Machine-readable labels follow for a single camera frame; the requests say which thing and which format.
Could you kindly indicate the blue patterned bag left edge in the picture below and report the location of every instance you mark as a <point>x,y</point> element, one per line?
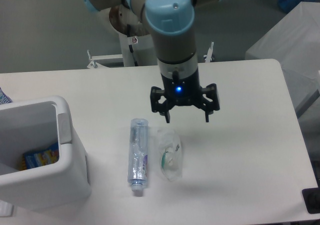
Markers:
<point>4,99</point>

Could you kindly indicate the clear plastic wrapper bag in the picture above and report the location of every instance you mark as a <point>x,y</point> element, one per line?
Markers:
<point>171,153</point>

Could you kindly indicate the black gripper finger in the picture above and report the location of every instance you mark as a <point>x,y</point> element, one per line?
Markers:
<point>207,99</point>
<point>159,102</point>

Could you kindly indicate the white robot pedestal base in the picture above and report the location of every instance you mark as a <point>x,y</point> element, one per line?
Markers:
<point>130,45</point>

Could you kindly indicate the white paper bottom left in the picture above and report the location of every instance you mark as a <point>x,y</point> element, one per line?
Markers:
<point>6,209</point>

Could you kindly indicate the blue snack package in bin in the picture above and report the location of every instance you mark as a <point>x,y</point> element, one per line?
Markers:
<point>41,157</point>

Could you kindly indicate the grey covered side table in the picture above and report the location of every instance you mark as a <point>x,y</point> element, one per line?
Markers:
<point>295,43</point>

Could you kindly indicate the white plastic trash can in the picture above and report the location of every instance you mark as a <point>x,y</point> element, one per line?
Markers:
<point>37,124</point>

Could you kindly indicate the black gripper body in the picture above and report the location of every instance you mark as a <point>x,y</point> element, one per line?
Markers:
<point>182,92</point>

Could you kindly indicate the clear plastic water bottle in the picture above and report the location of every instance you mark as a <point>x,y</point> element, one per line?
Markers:
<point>137,176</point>

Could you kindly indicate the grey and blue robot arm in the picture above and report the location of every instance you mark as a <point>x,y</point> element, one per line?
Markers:
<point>171,26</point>

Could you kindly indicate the black device at table edge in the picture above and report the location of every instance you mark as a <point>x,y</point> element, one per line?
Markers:
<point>311,198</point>

